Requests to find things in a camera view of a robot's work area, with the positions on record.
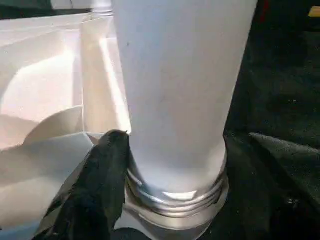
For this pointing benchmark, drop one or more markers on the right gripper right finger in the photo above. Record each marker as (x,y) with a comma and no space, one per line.
(270,200)

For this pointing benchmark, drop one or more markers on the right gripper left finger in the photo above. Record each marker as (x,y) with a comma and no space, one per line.
(95,190)

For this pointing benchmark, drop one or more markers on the white plastic table top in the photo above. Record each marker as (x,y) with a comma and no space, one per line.
(37,75)

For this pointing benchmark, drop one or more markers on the white plastic table leg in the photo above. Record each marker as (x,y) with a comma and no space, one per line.
(101,7)
(180,87)

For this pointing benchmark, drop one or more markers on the black mat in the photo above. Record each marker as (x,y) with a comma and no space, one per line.
(275,100)

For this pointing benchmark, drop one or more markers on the tall black cabinet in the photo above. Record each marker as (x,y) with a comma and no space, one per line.
(287,15)

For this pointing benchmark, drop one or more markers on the small yellow tag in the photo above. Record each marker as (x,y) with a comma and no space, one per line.
(314,12)

